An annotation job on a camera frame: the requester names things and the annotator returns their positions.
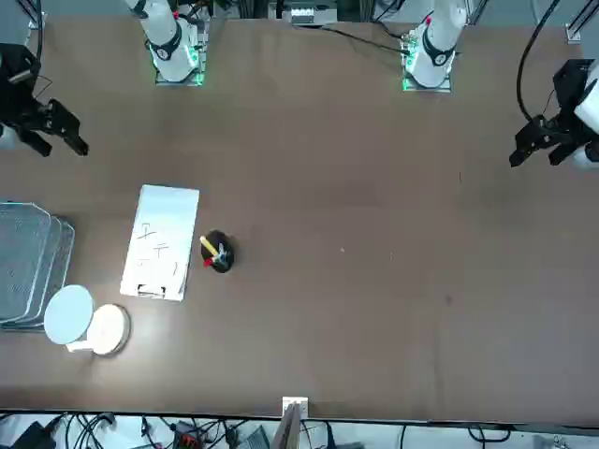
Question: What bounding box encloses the silver mesh tray rack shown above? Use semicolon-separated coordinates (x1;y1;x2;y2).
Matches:
0;200;76;334

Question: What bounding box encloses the white A4 paper sheet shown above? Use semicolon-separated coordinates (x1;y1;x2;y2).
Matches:
122;185;198;294

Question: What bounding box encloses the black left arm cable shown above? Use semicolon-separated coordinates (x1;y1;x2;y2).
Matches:
516;0;562;123

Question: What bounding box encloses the red black hub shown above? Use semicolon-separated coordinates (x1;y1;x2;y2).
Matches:
175;429;207;449

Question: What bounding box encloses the aluminium camera post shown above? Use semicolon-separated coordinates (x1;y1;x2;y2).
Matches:
272;396;310;449

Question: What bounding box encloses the black table cable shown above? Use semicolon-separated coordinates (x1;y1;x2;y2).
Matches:
299;22;409;53

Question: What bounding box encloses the white clipboard with metal clip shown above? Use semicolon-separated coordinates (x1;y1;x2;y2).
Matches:
119;183;201;303

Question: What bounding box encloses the black mesh pen holder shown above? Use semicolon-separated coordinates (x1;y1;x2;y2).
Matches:
199;228;236;274

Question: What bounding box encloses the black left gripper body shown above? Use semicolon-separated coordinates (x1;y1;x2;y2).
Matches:
553;59;593;118

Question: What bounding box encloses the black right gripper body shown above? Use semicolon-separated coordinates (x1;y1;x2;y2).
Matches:
0;44;46;123

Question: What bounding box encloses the black power adapter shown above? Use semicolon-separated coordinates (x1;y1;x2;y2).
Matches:
8;420;57;449

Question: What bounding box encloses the grey power strip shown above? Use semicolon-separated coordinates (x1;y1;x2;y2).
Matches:
289;7;339;25

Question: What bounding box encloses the yellow marker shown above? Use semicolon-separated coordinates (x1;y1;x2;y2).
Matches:
199;236;221;263

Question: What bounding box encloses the white round desk lamp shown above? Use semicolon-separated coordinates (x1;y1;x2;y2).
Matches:
43;283;132;358

